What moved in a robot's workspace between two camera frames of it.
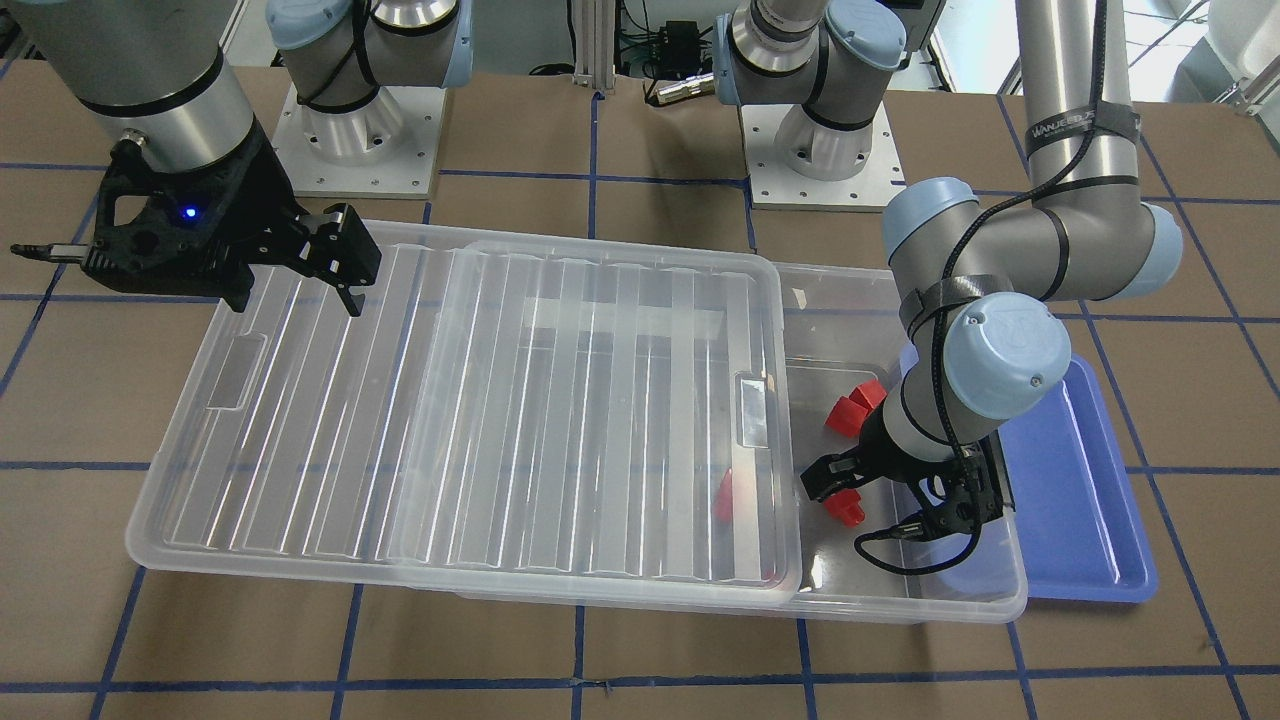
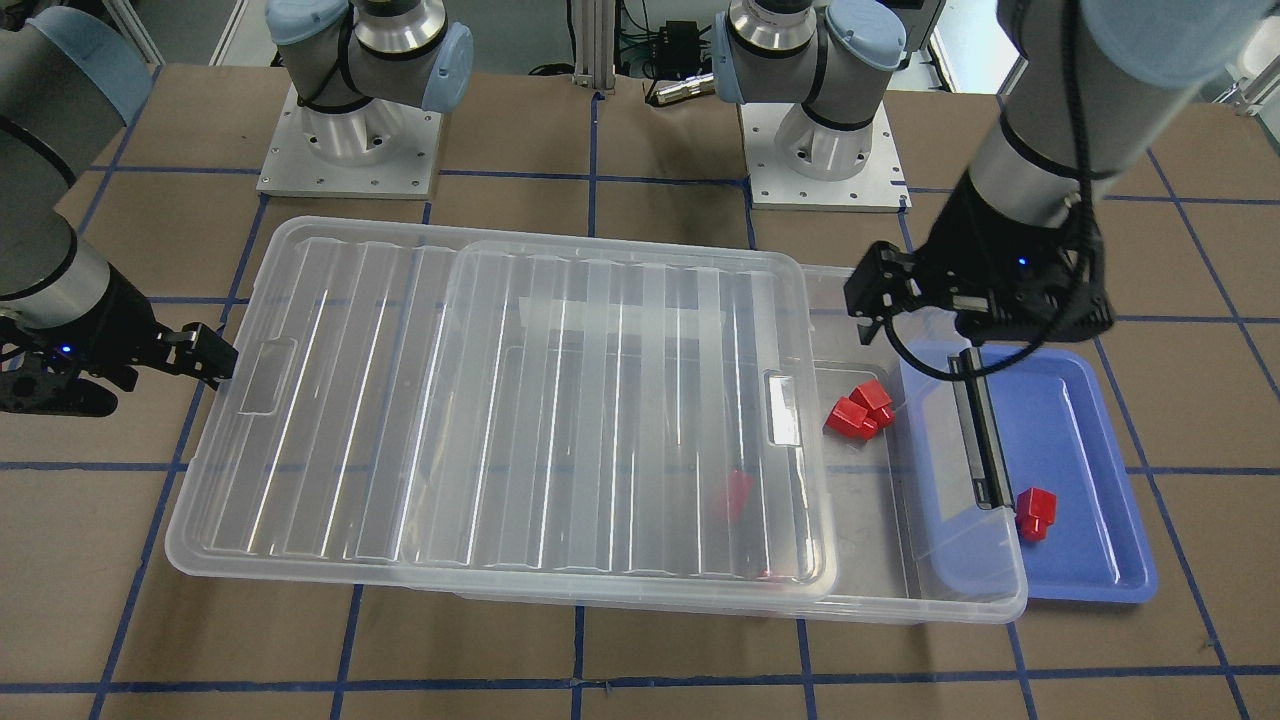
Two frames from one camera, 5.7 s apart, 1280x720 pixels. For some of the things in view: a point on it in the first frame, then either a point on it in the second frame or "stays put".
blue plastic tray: x=1074 y=492 stays put
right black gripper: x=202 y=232 to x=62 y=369
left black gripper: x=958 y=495 to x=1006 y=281
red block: x=844 y=505 to x=1035 y=510
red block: x=847 y=416 stays put
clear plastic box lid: x=504 y=407 stays put
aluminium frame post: x=594 y=26 stays put
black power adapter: x=678 y=52 stays put
